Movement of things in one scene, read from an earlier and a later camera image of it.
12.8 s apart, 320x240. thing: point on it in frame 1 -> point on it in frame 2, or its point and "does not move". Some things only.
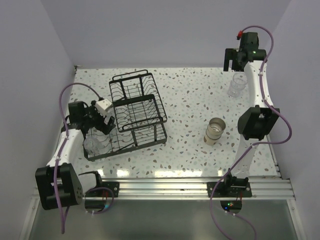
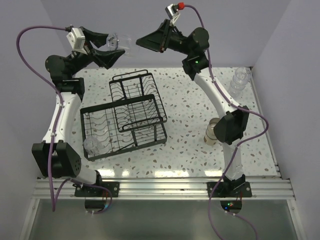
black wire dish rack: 139,114 does not move
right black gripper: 231,54 -> 158,40
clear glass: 239,81 does not move
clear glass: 92,145 does not move
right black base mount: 232,187 does not move
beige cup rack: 212,136 does not move
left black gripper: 106,129 -> 104,58
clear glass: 107,119 -> 243,73
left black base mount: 114,186 does not move
